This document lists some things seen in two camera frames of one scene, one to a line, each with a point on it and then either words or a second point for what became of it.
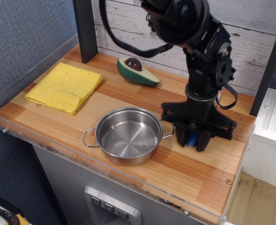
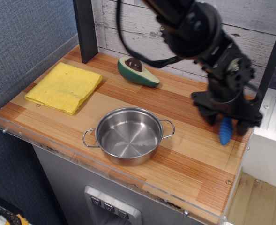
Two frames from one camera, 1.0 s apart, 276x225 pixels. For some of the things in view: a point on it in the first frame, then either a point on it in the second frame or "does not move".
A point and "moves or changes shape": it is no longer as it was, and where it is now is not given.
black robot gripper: [195, 113] to [225, 97]
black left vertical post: [86, 29] does not move
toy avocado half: [131, 68] does not move
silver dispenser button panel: [103, 209] does not move
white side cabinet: [266, 157] does not move
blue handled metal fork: [192, 138] moves or changes shape
